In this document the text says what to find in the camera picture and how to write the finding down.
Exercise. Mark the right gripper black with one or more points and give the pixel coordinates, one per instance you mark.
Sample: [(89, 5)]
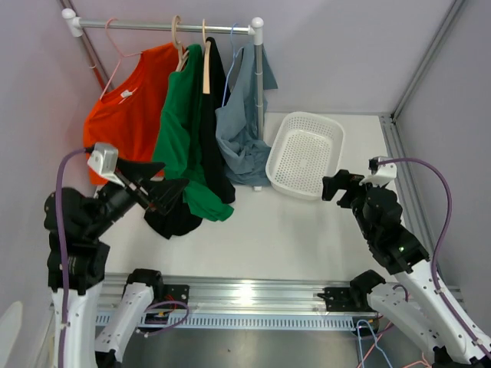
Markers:
[(343, 181)]

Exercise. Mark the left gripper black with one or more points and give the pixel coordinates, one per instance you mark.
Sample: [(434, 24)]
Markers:
[(162, 193)]

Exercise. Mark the black t shirt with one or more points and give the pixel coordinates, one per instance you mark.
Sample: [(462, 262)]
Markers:
[(180, 221)]

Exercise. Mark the green t shirt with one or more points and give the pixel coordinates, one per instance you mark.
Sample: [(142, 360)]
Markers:
[(178, 143)]

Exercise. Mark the orange t shirt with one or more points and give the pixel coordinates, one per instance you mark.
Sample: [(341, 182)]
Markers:
[(128, 117)]

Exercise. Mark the grey blue t shirt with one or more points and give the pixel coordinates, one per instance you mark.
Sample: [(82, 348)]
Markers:
[(245, 154)]

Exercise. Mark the beige wooden hanger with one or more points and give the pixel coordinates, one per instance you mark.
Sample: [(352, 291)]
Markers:
[(206, 60), (182, 53)]

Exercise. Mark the blue wire hanger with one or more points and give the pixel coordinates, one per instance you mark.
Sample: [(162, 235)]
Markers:
[(235, 53)]

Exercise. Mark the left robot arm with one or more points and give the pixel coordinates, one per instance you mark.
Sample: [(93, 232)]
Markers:
[(77, 260)]

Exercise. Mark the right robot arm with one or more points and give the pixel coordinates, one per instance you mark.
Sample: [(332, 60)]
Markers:
[(433, 320)]

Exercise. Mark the pink hanger on floor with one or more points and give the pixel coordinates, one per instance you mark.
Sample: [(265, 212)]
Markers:
[(393, 349)]

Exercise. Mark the white plastic basket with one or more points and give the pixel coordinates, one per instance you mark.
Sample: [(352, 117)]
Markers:
[(307, 148)]

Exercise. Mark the metal clothes rack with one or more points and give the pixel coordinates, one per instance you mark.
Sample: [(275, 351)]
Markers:
[(255, 30)]

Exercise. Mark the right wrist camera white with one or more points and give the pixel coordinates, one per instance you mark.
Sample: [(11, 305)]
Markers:
[(381, 173)]

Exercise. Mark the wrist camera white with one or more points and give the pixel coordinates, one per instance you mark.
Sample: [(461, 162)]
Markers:
[(381, 173), (102, 163)]

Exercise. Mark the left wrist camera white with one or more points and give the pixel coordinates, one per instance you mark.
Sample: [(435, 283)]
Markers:
[(102, 163)]

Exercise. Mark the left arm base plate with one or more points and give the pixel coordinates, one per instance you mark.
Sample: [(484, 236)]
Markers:
[(176, 292)]

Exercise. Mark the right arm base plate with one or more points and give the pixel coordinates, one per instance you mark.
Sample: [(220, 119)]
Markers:
[(350, 299)]

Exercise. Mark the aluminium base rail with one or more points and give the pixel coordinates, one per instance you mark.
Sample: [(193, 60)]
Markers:
[(247, 304)]

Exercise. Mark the aluminium frame post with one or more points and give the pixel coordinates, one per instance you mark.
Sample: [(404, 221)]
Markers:
[(444, 29)]

